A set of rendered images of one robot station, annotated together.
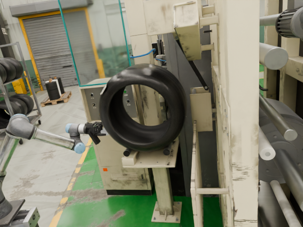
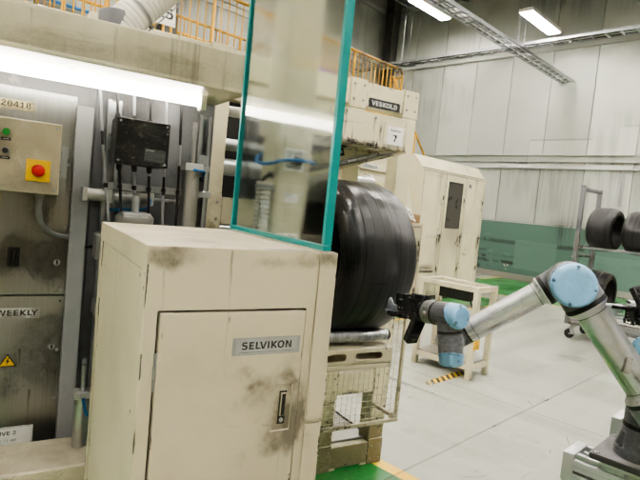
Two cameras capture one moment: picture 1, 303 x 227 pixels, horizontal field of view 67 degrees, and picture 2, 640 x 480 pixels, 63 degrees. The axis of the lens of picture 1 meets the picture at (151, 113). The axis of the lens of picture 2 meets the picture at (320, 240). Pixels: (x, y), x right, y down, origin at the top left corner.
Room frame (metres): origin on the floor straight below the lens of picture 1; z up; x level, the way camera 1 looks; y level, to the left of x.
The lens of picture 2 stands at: (3.01, 1.43, 1.37)
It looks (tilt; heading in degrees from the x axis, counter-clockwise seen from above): 4 degrees down; 225
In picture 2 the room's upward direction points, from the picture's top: 6 degrees clockwise
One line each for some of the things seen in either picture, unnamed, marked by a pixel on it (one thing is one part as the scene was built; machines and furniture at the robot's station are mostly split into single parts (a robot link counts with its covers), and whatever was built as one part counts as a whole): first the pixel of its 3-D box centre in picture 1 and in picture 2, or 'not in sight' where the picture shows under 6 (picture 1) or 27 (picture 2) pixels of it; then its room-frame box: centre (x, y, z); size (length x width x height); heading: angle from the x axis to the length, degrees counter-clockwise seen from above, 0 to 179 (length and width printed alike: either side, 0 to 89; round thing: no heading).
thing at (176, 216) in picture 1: (167, 210); not in sight; (1.80, -0.01, 0.02); 0.27 x 0.27 x 0.04; 76
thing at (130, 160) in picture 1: (134, 149); (347, 353); (1.58, 0.17, 0.83); 0.36 x 0.09 x 0.06; 166
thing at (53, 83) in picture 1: (54, 89); not in sight; (7.74, 3.10, 0.38); 1.20 x 0.80 x 0.76; 9
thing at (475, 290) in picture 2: not in sight; (453, 324); (-1.24, -1.05, 0.40); 0.60 x 0.35 x 0.80; 91
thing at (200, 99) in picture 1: (201, 108); not in sight; (1.67, -0.39, 1.05); 0.20 x 0.15 x 0.30; 166
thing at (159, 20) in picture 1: (177, 17); (335, 128); (1.35, -0.22, 1.71); 0.61 x 0.25 x 0.15; 166
